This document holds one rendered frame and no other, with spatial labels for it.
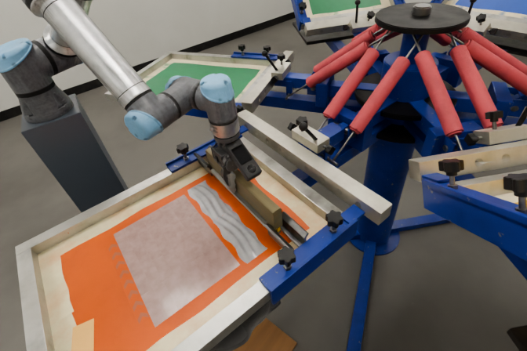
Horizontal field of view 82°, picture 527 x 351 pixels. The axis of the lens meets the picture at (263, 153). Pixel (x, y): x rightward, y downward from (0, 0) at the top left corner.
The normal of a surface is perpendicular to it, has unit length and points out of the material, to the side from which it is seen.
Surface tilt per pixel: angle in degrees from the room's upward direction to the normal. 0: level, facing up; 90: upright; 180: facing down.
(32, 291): 0
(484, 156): 58
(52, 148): 90
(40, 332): 0
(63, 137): 90
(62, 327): 0
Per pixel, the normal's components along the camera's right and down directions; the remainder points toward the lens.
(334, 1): -0.01, -0.32
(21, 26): 0.61, 0.46
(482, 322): -0.10, -0.76
